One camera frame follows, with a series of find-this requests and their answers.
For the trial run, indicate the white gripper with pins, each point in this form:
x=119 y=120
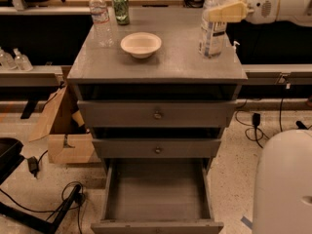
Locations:
x=260 y=6

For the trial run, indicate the small clear plastic bottle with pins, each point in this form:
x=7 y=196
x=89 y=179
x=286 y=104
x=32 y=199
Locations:
x=212 y=33

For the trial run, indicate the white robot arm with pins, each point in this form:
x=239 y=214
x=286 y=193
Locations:
x=283 y=181

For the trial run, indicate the white pump dispenser bottle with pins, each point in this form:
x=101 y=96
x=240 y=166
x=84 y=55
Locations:
x=235 y=47

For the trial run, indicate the grey top drawer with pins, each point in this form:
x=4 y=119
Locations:
x=149 y=114

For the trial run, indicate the grey wooden drawer cabinet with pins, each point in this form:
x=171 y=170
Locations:
x=175 y=73

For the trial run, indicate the tall clear water bottle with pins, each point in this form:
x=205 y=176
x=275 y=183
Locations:
x=101 y=21

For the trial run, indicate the grey middle drawer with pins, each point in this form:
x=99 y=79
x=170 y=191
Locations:
x=156 y=148

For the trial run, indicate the grey open bottom drawer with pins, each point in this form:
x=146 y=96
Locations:
x=157 y=196

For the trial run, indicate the clear sanitizer bottle right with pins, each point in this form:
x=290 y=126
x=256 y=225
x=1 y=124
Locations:
x=22 y=61

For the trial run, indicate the clear sanitizer bottle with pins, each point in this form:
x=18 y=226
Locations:
x=22 y=61
x=6 y=60

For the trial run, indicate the clear sanitizer bottle left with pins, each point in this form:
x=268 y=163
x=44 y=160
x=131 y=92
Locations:
x=6 y=60

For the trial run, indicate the white paper bowl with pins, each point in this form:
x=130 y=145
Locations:
x=141 y=45

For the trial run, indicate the black power adapter right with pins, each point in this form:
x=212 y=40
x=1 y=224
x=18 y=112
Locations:
x=256 y=119

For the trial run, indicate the black power adapter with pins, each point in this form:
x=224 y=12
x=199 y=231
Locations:
x=256 y=119
x=33 y=165

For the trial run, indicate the green soda can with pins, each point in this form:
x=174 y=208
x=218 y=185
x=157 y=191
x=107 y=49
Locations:
x=121 y=10

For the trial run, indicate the brown cardboard box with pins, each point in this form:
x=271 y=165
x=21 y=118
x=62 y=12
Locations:
x=61 y=124

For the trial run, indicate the black power adapter left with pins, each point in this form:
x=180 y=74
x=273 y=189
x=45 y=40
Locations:
x=33 y=165

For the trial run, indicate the black bin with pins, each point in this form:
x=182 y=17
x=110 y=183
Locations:
x=10 y=157

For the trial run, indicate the black metal stand base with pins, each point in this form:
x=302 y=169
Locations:
x=46 y=221

